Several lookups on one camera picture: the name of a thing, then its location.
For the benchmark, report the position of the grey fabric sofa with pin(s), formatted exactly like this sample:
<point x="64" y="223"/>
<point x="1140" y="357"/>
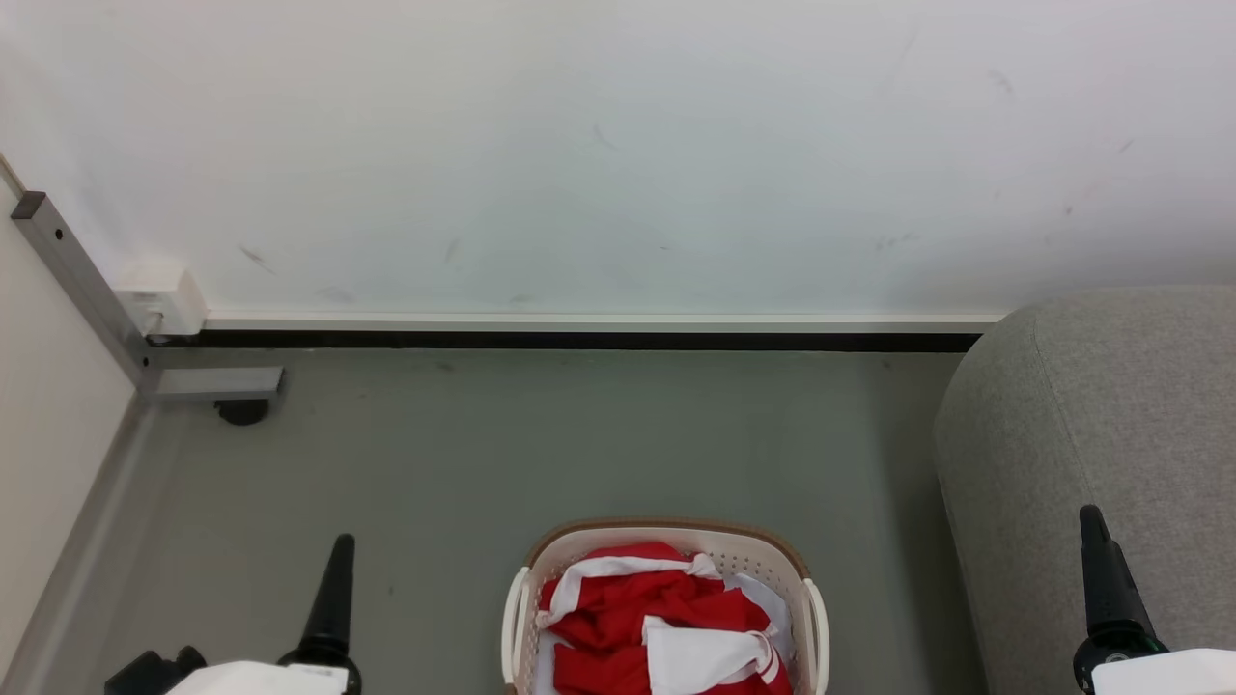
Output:
<point x="1091" y="415"/>

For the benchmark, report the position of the black caster wheel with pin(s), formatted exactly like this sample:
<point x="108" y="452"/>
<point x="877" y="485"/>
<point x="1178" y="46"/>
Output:
<point x="241" y="412"/>

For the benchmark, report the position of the white wall trim strip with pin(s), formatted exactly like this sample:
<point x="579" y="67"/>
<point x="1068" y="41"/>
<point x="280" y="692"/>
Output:
<point x="599" y="321"/>

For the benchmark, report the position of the white wall socket box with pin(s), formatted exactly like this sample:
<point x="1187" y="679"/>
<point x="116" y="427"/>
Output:
<point x="164" y="294"/>

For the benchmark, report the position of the cream plastic laundry basket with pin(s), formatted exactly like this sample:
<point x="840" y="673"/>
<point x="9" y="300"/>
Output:
<point x="744" y="548"/>

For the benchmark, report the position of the beige partition panel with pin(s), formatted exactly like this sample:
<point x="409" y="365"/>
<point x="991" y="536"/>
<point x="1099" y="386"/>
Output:
<point x="48" y="425"/>

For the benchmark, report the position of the red and white garment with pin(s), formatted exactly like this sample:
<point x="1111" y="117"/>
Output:
<point x="637" y="613"/>

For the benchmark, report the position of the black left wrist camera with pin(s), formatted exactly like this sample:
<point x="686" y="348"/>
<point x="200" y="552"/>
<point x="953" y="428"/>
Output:
<point x="150" y="673"/>

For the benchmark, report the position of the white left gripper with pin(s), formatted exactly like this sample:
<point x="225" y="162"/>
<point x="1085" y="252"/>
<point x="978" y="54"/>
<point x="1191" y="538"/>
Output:
<point x="270" y="681"/>

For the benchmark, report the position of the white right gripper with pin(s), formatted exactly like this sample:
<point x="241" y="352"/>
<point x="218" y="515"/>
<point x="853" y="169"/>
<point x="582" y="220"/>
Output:
<point x="1168" y="676"/>

